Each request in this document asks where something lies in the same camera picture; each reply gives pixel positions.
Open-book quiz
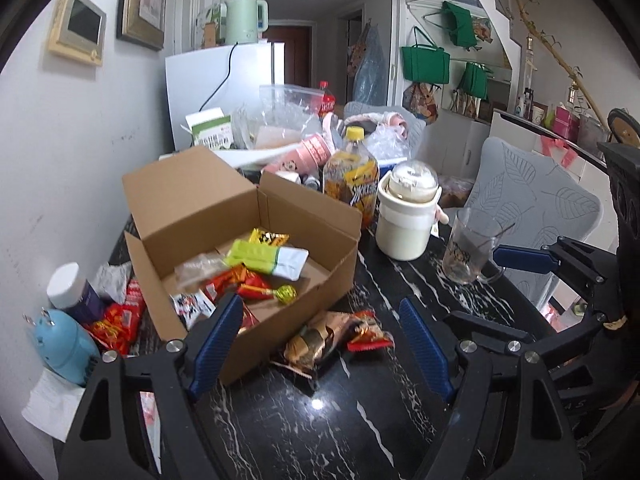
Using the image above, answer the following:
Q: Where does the red snack packet with print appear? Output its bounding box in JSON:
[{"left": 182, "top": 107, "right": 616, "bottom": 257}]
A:
[{"left": 347, "top": 310, "right": 395, "bottom": 352}]

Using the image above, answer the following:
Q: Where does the white ceramic jar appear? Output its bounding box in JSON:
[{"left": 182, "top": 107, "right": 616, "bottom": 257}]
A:
[{"left": 375, "top": 160, "right": 443, "bottom": 261}]

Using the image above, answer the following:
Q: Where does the clear hanging plastic bag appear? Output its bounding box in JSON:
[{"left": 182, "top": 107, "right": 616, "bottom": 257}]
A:
[{"left": 352, "top": 25, "right": 388, "bottom": 106}]

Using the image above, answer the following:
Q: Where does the stack of pink cups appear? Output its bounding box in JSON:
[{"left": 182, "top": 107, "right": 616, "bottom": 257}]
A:
[{"left": 262, "top": 133, "right": 335, "bottom": 175}]

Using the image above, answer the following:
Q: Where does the brown gold snack packet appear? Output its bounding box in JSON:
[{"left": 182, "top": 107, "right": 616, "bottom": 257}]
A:
[{"left": 285, "top": 312, "right": 361, "bottom": 378}]

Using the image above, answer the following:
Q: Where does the dark bottle with white cap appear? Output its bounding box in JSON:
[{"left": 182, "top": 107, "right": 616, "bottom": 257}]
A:
[{"left": 46, "top": 262, "right": 106, "bottom": 323}]

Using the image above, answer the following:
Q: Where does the wall intercom panel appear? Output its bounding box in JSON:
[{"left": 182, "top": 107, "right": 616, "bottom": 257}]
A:
[{"left": 47, "top": 0, "right": 107, "bottom": 67}]

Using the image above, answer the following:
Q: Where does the red cap cola bottle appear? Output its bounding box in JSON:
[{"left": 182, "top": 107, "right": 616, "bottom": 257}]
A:
[{"left": 318, "top": 80, "right": 337, "bottom": 118}]

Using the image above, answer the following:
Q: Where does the grey leaf-pattern chair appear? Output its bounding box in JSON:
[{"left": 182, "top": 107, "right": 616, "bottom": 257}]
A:
[{"left": 462, "top": 136, "right": 603, "bottom": 306}]

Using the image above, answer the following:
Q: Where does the silver snack packet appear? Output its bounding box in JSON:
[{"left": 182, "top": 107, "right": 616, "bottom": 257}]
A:
[{"left": 92, "top": 262, "right": 132, "bottom": 303}]

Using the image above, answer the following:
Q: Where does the bamboo stick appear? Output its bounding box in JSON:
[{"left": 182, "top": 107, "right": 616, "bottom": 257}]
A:
[{"left": 502, "top": 0, "right": 608, "bottom": 126}]

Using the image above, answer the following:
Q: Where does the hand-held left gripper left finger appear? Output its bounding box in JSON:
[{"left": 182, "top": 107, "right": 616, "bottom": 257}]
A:
[{"left": 57, "top": 291, "right": 244, "bottom": 480}]

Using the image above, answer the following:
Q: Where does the metal spoon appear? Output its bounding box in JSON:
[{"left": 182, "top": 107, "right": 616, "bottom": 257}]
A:
[{"left": 452, "top": 222, "right": 516, "bottom": 261}]

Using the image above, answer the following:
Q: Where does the clear plastic snack packet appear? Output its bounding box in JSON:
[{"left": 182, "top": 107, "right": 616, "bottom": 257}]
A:
[{"left": 175, "top": 254, "right": 228, "bottom": 286}]

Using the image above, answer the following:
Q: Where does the light blue round device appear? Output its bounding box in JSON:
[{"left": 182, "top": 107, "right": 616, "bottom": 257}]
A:
[{"left": 34, "top": 308, "right": 101, "bottom": 387}]

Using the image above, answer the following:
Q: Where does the pink box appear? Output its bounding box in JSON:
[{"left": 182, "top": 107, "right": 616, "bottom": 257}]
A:
[{"left": 552, "top": 105, "right": 581, "bottom": 141}]

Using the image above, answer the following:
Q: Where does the brown cardboard box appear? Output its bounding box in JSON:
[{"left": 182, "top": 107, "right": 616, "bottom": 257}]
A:
[{"left": 122, "top": 146, "right": 363, "bottom": 386}]

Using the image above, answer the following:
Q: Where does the clear glass mug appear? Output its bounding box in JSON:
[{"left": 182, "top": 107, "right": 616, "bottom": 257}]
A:
[{"left": 442, "top": 207, "right": 506, "bottom": 286}]

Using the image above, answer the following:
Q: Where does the pale green electric kettle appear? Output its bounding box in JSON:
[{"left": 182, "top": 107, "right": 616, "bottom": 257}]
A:
[{"left": 220, "top": 0, "right": 268, "bottom": 46}]

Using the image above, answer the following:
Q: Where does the orange red snack packet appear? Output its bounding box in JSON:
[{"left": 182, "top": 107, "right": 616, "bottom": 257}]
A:
[{"left": 202, "top": 267, "right": 248, "bottom": 297}]

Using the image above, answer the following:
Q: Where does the patterned hanging bag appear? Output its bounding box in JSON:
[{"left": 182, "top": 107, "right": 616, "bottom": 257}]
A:
[{"left": 402, "top": 81, "right": 440, "bottom": 123}]

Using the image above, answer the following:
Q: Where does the green tote bag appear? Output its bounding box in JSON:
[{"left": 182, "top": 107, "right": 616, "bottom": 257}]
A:
[
  {"left": 401, "top": 27, "right": 451, "bottom": 84},
  {"left": 459, "top": 61, "right": 493, "bottom": 102},
  {"left": 442, "top": 1, "right": 493, "bottom": 48}
]

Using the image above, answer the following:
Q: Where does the orange red snack bag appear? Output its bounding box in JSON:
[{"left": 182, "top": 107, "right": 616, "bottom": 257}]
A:
[{"left": 89, "top": 302, "right": 139, "bottom": 354}]

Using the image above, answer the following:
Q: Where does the gold framed picture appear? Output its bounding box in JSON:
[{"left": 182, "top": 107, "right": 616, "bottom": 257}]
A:
[{"left": 116, "top": 0, "right": 171, "bottom": 52}]

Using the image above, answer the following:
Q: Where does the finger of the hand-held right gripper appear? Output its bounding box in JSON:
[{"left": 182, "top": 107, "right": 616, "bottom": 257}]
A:
[
  {"left": 442, "top": 307, "right": 621, "bottom": 378},
  {"left": 492, "top": 236, "right": 621, "bottom": 291}
]

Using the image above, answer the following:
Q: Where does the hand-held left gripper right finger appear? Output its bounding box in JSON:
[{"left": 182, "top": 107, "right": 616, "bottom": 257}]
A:
[{"left": 398, "top": 297, "right": 583, "bottom": 480}]

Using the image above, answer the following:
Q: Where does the yellow snack packet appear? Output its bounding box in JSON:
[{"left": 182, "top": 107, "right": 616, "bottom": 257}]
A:
[{"left": 249, "top": 228, "right": 291, "bottom": 250}]

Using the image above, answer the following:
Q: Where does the crumpled clear plastic bag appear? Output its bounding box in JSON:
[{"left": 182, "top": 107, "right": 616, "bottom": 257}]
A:
[{"left": 367, "top": 122, "right": 416, "bottom": 161}]

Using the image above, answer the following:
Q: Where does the small white blue snack packet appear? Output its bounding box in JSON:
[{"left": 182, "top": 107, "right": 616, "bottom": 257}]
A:
[{"left": 170, "top": 291, "right": 217, "bottom": 330}]

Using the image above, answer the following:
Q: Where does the white refrigerator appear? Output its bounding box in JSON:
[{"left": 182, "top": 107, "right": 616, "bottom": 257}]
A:
[{"left": 165, "top": 41, "right": 286, "bottom": 153}]

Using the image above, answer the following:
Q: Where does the green and white carton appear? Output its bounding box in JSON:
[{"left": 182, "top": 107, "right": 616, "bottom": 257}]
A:
[{"left": 185, "top": 107, "right": 235, "bottom": 151}]

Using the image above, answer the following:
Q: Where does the white paper napkin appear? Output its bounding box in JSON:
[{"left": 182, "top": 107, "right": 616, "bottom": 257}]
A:
[{"left": 22, "top": 370, "right": 86, "bottom": 441}]

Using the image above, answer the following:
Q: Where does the drink bottle with yellow cap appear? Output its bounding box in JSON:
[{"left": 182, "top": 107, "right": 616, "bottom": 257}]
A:
[{"left": 322, "top": 126, "right": 379, "bottom": 231}]

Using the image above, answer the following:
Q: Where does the clear zip plastic bag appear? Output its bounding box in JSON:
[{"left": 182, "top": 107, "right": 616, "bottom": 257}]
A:
[{"left": 257, "top": 85, "right": 326, "bottom": 131}]

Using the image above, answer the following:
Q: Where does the green and white snack packet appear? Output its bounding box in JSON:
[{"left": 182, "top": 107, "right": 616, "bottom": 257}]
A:
[{"left": 225, "top": 240, "right": 309, "bottom": 281}]

